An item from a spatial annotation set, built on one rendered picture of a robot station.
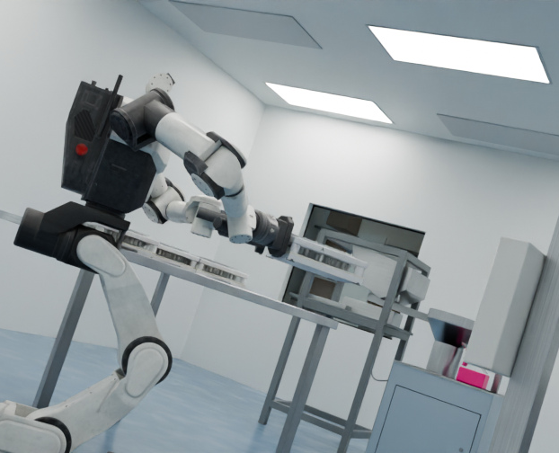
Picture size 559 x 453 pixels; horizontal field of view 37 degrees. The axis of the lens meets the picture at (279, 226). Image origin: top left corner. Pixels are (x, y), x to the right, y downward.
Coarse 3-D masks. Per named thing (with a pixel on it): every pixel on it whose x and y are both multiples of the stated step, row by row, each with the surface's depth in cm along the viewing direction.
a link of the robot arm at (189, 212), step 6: (192, 198) 261; (198, 198) 258; (204, 198) 255; (210, 198) 255; (186, 204) 263; (192, 204) 261; (198, 204) 262; (210, 204) 255; (216, 204) 255; (186, 210) 262; (192, 210) 263; (186, 216) 262; (192, 216) 263; (186, 222) 264; (192, 222) 264
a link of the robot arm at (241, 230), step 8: (248, 208) 232; (248, 216) 230; (256, 216) 234; (264, 216) 235; (216, 224) 233; (224, 224) 232; (232, 224) 228; (240, 224) 228; (248, 224) 229; (256, 224) 233; (264, 224) 234; (232, 232) 228; (240, 232) 227; (248, 232) 228; (256, 232) 233; (264, 232) 234; (232, 240) 229; (240, 240) 230; (248, 240) 231; (256, 240) 236
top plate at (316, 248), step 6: (294, 240) 243; (300, 240) 244; (306, 246) 244; (312, 246) 245; (318, 246) 245; (318, 252) 246; (324, 252) 246; (330, 252) 246; (336, 252) 247; (336, 258) 247; (342, 258) 247; (348, 258) 248; (354, 258) 249; (354, 264) 249; (360, 264) 249; (366, 264) 250
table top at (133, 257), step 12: (0, 216) 358; (12, 216) 345; (120, 252) 278; (132, 252) 280; (144, 264) 283; (156, 264) 286; (168, 264) 288; (180, 276) 291; (192, 276) 294; (204, 276) 297; (216, 288) 300; (228, 288) 303; (252, 300) 309; (264, 300) 312; (276, 300) 315; (288, 312) 319; (300, 312) 322; (324, 324) 329; (336, 324) 332
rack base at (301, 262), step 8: (272, 256) 259; (288, 256) 243; (296, 256) 243; (304, 256) 244; (296, 264) 257; (304, 264) 244; (312, 264) 245; (320, 264) 245; (320, 272) 256; (328, 272) 246; (336, 272) 247; (344, 272) 248; (344, 280) 256; (352, 280) 248; (360, 280) 249
